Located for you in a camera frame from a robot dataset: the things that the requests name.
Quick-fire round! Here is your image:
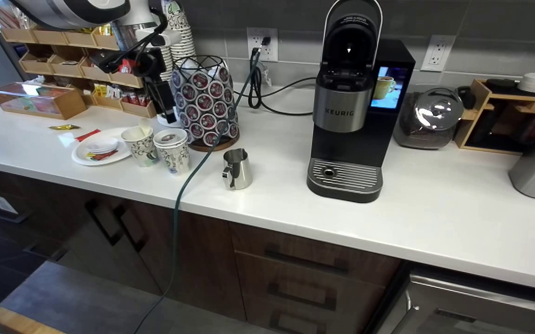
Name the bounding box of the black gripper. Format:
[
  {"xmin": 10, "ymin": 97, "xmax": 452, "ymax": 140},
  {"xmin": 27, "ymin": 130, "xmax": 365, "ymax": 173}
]
[{"xmin": 133, "ymin": 45, "xmax": 181, "ymax": 125}]

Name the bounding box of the patterned paper coffee cup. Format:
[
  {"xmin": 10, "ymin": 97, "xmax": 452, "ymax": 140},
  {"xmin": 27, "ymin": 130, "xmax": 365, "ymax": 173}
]
[
  {"xmin": 118, "ymin": 125, "xmax": 161, "ymax": 169},
  {"xmin": 152, "ymin": 128, "xmax": 192, "ymax": 177}
]

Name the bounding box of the black silver Keurig coffee maker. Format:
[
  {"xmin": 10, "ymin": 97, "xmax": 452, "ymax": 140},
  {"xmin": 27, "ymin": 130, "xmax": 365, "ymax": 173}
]
[{"xmin": 304, "ymin": 0, "xmax": 417, "ymax": 204}]

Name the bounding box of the red packet pile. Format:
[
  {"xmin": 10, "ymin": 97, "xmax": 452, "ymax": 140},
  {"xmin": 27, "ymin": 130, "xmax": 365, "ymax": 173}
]
[
  {"xmin": 120, "ymin": 89, "xmax": 152, "ymax": 108},
  {"xmin": 116, "ymin": 56, "xmax": 144, "ymax": 76}
]

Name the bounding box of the tall patterned paper cup stack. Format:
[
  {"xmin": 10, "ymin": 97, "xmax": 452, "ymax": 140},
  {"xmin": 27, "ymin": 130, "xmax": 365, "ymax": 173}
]
[{"xmin": 157, "ymin": 0, "xmax": 198, "ymax": 63}]

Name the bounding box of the white plastic cup lid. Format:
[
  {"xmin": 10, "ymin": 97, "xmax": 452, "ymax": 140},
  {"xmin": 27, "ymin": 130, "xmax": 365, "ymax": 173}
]
[{"xmin": 83, "ymin": 136, "xmax": 120, "ymax": 156}]

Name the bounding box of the red packet on plate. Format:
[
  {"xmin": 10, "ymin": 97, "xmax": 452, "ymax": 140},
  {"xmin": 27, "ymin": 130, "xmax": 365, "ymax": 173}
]
[{"xmin": 88, "ymin": 147, "xmax": 120, "ymax": 164}]

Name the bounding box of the red sugar packet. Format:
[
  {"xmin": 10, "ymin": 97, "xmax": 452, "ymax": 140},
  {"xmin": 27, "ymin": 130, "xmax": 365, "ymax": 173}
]
[{"xmin": 74, "ymin": 127, "xmax": 103, "ymax": 145}]

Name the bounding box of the yellow packet pile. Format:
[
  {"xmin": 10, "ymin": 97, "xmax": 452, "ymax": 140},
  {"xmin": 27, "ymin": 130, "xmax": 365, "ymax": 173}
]
[{"xmin": 90, "ymin": 21, "xmax": 122, "ymax": 37}]

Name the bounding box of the wooden tea bag box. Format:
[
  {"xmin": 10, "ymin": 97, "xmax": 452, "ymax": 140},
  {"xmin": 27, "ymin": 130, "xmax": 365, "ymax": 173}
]
[{"xmin": 0, "ymin": 82, "xmax": 88, "ymax": 121}]

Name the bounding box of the small steel milk pitcher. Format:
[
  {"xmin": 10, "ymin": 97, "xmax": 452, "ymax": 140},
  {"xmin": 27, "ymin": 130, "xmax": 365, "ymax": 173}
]
[{"xmin": 218, "ymin": 147, "xmax": 254, "ymax": 192}]

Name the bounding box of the white paper plate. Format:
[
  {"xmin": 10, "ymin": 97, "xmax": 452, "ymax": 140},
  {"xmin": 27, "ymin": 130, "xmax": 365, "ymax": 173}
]
[{"xmin": 70, "ymin": 127, "xmax": 133, "ymax": 167}]

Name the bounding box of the yellow sweetener packet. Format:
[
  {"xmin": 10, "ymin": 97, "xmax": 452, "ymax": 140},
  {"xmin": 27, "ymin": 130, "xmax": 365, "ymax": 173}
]
[{"xmin": 48, "ymin": 123, "xmax": 81, "ymax": 134}]

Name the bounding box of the wooden condiment organizer shelf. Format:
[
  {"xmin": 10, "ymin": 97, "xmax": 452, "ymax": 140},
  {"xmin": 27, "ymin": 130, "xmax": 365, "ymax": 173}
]
[{"xmin": 0, "ymin": 17, "xmax": 161, "ymax": 121}]

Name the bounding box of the dark wood cabinet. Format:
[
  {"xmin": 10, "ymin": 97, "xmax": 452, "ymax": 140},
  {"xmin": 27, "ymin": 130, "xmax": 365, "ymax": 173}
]
[{"xmin": 0, "ymin": 164, "xmax": 404, "ymax": 334}]

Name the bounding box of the clear bag of stirrers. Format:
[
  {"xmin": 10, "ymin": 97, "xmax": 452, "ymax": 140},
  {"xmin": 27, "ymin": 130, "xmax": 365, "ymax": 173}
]
[{"xmin": 0, "ymin": 0, "xmax": 33, "ymax": 34}]

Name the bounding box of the white paper label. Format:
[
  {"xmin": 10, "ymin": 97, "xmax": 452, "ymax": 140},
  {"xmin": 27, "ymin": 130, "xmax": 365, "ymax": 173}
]
[{"xmin": 0, "ymin": 192, "xmax": 20, "ymax": 217}]

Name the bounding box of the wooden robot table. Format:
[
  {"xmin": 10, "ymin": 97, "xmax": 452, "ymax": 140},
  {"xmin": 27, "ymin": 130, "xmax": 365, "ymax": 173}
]
[{"xmin": 0, "ymin": 292, "xmax": 64, "ymax": 334}]

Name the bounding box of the small wooden shelf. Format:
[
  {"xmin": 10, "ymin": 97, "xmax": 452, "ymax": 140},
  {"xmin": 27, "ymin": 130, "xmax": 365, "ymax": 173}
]
[{"xmin": 452, "ymin": 78, "xmax": 535, "ymax": 156}]

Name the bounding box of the stainless steel dishwasher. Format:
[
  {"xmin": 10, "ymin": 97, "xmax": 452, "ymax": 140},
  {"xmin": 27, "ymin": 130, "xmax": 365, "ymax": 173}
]
[{"xmin": 374, "ymin": 266, "xmax": 535, "ymax": 334}]

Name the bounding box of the wire coffee pod carousel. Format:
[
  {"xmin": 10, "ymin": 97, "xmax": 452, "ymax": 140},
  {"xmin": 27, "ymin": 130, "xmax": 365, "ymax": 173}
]
[{"xmin": 168, "ymin": 54, "xmax": 241, "ymax": 154}]

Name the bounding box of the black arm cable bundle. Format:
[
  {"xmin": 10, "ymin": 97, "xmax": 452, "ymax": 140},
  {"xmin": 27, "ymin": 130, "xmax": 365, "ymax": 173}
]
[{"xmin": 96, "ymin": 12, "xmax": 170, "ymax": 73}]

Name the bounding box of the black power cable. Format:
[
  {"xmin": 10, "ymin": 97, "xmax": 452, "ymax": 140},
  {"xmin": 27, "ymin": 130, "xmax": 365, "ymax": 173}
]
[{"xmin": 244, "ymin": 36, "xmax": 319, "ymax": 119}]

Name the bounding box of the dark green cable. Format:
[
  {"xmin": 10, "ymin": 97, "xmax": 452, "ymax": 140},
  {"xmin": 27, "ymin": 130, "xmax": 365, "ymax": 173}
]
[{"xmin": 131, "ymin": 47, "xmax": 261, "ymax": 334}]

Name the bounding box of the white wall outlet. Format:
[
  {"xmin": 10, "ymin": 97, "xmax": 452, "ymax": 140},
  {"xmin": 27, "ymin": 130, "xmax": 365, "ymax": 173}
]
[
  {"xmin": 244, "ymin": 26, "xmax": 280, "ymax": 63},
  {"xmin": 419, "ymin": 34, "xmax": 456, "ymax": 73}
]

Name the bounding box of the black cabinet handle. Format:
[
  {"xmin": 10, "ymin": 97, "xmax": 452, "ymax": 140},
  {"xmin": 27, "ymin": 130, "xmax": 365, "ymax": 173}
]
[
  {"xmin": 85, "ymin": 199, "xmax": 124, "ymax": 247},
  {"xmin": 265, "ymin": 281, "xmax": 337, "ymax": 312},
  {"xmin": 261, "ymin": 243, "xmax": 350, "ymax": 277},
  {"xmin": 114, "ymin": 203, "xmax": 150, "ymax": 255}
]

